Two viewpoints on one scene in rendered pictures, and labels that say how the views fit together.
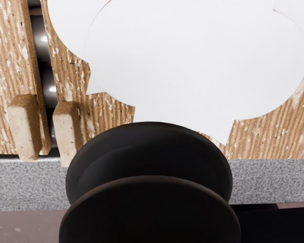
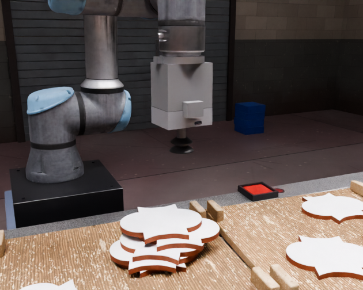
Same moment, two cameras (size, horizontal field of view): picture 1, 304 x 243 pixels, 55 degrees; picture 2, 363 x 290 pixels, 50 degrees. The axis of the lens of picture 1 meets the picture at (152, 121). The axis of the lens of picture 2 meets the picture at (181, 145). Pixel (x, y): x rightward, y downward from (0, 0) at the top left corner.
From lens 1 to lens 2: 62 cm
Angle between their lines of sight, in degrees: 46
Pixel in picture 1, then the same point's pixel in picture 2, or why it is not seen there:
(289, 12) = (131, 243)
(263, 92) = (132, 218)
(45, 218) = not seen: hidden behind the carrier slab
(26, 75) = (222, 225)
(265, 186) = (90, 222)
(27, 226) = not seen: hidden behind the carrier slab
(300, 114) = (95, 237)
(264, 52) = (139, 225)
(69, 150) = (195, 204)
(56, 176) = not seen: hidden behind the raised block
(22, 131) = (215, 205)
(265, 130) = (109, 231)
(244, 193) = (99, 218)
